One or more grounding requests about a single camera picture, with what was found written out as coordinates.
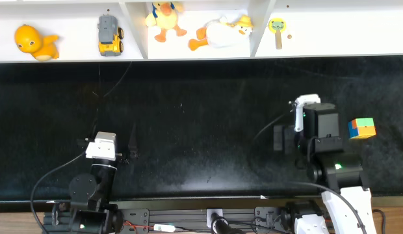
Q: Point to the many-coloured puzzle cube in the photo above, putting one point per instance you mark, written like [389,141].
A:
[362,128]

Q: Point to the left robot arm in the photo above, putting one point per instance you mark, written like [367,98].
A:
[83,188]

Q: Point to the white shelf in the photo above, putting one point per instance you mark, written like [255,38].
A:
[334,35]

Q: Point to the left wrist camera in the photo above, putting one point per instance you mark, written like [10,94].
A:
[101,146]

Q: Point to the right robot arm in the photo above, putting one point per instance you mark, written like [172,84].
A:
[344,172]

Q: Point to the mounting rail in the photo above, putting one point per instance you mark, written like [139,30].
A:
[188,219]

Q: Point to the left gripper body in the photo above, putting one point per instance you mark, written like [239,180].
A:
[123,158]

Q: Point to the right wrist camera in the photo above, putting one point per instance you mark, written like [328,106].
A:
[306,99]

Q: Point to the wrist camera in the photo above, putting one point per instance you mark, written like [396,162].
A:
[101,146]
[306,99]

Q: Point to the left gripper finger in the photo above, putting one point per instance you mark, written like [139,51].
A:
[133,143]

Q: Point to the yellow rubber duck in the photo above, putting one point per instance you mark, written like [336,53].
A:
[35,42]

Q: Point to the white plush duck yellow hat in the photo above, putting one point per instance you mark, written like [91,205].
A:
[224,34]

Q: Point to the yellow wooden rattle drum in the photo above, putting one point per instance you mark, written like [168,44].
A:
[277,26]

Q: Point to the grey and yellow toy truck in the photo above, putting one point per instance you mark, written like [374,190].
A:
[110,35]

